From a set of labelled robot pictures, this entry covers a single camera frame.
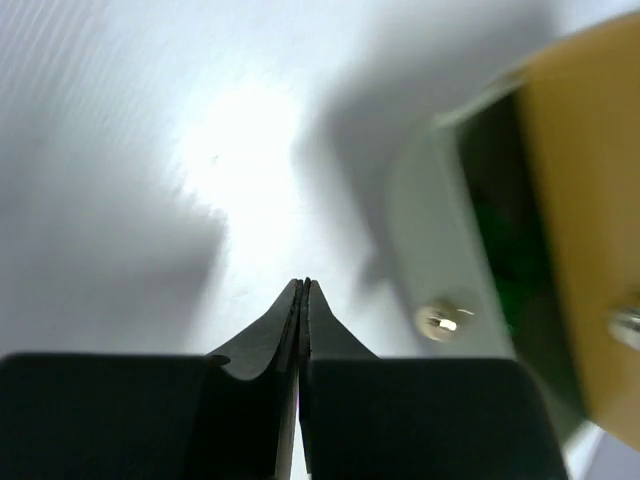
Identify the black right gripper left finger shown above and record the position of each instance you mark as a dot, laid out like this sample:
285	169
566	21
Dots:
227	414

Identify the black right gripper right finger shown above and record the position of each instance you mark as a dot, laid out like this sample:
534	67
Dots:
366	417

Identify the yellow drawer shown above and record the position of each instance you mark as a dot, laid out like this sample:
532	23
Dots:
578	101

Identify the dark green long lego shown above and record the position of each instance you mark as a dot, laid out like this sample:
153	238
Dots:
518	260

